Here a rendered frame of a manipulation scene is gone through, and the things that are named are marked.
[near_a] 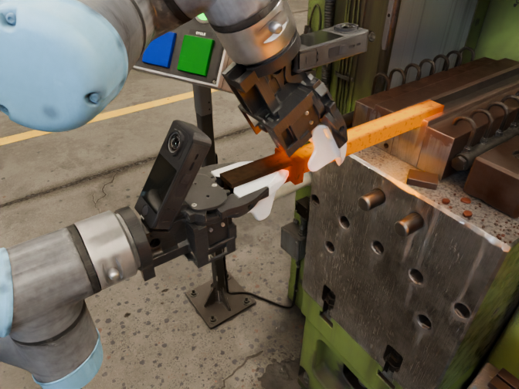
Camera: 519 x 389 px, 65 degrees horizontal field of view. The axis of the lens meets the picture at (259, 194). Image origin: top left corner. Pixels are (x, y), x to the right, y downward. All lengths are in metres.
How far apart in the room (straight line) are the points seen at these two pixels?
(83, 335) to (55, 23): 0.33
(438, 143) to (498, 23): 0.52
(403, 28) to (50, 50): 0.77
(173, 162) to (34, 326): 0.20
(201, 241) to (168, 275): 1.31
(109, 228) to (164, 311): 1.24
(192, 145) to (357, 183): 0.41
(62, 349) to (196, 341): 1.10
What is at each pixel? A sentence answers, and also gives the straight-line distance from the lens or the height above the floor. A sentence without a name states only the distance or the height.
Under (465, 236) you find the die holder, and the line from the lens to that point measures 0.65.
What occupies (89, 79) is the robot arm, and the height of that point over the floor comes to 1.21.
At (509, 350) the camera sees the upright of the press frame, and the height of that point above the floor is 0.54.
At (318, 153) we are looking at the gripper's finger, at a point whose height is 1.02.
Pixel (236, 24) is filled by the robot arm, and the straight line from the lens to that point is 0.39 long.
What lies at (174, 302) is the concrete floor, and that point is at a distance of 1.67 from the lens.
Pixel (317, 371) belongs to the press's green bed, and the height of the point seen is 0.16.
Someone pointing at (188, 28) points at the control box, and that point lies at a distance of 0.95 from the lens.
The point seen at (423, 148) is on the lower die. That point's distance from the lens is 0.71.
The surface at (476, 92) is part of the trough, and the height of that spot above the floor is 0.99.
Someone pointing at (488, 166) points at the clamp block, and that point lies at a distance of 0.66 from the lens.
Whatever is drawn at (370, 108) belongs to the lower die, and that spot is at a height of 0.98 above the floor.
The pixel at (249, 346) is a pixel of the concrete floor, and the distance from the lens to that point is 1.53.
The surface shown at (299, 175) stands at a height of 1.00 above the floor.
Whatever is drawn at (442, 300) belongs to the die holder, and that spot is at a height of 0.76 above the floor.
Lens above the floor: 1.29
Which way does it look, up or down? 37 degrees down
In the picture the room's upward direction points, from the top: straight up
